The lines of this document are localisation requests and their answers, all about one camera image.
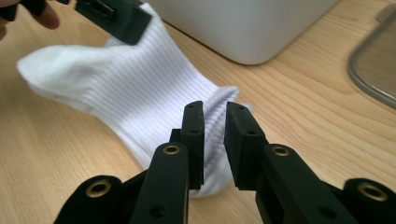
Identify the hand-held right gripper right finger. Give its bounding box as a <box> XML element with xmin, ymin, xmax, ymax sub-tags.
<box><xmin>223</xmin><ymin>101</ymin><xmax>359</xmax><ymax>224</ymax></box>

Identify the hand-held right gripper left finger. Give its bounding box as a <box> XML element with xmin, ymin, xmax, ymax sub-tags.
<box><xmin>129</xmin><ymin>100</ymin><xmax>205</xmax><ymax>224</ymax></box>

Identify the white ribbed sock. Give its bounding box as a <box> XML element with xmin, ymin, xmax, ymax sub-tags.
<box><xmin>17</xmin><ymin>3</ymin><xmax>253</xmax><ymax>199</ymax></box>

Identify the white compartment storage box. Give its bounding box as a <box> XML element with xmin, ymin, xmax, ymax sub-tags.
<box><xmin>144</xmin><ymin>0</ymin><xmax>340</xmax><ymax>65</ymax></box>

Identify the brown flat tray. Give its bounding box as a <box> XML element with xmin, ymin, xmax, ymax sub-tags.
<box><xmin>346</xmin><ymin>3</ymin><xmax>396</xmax><ymax>110</ymax></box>

